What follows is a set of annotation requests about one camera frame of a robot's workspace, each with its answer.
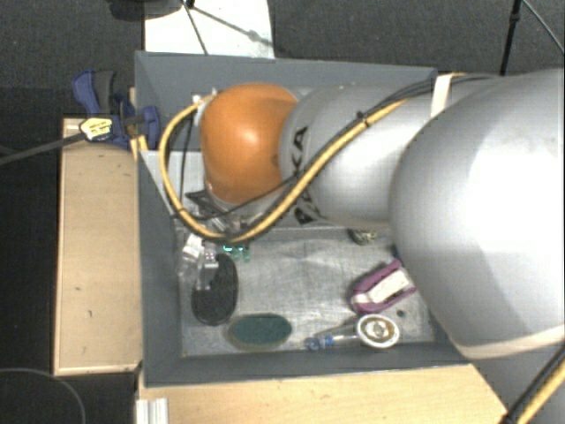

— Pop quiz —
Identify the grey metal bin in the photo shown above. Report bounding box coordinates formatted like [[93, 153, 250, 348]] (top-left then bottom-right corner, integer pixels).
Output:
[[133, 49, 470, 389]]

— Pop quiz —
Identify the white round cap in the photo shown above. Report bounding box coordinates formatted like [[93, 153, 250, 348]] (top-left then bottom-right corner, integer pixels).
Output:
[[355, 313, 402, 350]]

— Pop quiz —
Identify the black oval brush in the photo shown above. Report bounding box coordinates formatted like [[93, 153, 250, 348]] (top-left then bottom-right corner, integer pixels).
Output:
[[191, 253, 240, 328]]

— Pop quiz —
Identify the dark speckled small lump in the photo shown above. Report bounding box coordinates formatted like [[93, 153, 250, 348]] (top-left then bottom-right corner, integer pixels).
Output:
[[348, 228, 379, 246]]

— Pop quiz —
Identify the pale wood flat board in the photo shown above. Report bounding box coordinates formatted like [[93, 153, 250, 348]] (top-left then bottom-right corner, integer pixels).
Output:
[[52, 117, 145, 377]]

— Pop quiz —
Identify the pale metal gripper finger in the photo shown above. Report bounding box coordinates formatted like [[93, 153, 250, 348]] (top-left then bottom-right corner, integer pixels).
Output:
[[177, 234, 205, 280], [194, 250, 221, 292]]

